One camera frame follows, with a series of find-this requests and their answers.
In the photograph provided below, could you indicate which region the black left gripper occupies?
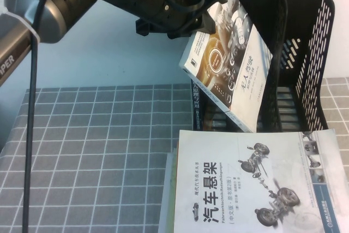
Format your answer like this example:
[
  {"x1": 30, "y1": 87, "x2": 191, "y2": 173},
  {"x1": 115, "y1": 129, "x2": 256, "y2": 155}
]
[{"x1": 130, "y1": 0, "x2": 229, "y2": 40}]

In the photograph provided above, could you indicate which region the white autonomous driving book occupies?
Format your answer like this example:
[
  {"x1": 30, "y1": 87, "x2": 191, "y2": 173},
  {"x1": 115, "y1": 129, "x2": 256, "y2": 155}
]
[{"x1": 178, "y1": 0, "x2": 275, "y2": 133}]

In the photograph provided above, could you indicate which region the black perforated book stand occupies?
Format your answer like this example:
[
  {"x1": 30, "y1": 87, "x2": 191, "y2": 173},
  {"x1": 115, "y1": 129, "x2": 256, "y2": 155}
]
[{"x1": 192, "y1": 0, "x2": 336, "y2": 133}]

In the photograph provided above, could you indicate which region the blue mobile robot book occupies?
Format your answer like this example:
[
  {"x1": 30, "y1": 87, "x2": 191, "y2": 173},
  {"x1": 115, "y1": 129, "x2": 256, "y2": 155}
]
[{"x1": 190, "y1": 78, "x2": 219, "y2": 132}]

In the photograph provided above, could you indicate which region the white car suspension book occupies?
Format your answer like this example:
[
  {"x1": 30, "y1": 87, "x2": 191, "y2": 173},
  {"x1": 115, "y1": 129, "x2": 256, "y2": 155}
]
[{"x1": 173, "y1": 127, "x2": 349, "y2": 233}]

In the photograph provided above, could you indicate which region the green edged book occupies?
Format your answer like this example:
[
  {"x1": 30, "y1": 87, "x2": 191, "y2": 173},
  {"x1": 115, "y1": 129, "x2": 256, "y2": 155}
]
[{"x1": 157, "y1": 147, "x2": 181, "y2": 233}]

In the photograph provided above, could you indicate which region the thick black camera cable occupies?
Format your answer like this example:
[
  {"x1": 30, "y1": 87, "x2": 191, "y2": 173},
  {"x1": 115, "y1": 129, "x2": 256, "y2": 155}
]
[{"x1": 22, "y1": 0, "x2": 60, "y2": 233}]

